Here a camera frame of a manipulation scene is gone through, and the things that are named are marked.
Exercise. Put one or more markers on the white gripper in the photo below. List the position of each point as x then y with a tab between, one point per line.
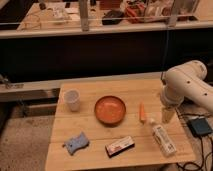
167	114

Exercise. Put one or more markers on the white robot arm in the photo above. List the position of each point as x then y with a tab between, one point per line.
185	81

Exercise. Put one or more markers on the white ceramic cup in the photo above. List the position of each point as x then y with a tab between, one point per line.
72	99

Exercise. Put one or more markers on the white glue bottle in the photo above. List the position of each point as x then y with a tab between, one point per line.
162	138

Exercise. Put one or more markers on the orange carrot toy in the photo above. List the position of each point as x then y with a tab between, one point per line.
142	114

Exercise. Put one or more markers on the black power box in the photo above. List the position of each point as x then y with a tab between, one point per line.
199	127

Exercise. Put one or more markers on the orange bowl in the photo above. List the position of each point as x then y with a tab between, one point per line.
110	110

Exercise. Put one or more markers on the wooden table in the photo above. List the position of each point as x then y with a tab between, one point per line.
146	151

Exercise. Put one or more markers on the black bag on bench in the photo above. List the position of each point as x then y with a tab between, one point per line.
112	17

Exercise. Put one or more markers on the orange tool on bench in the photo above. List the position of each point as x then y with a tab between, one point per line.
135	13

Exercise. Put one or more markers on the metal frame post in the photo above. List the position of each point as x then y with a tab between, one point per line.
83	9

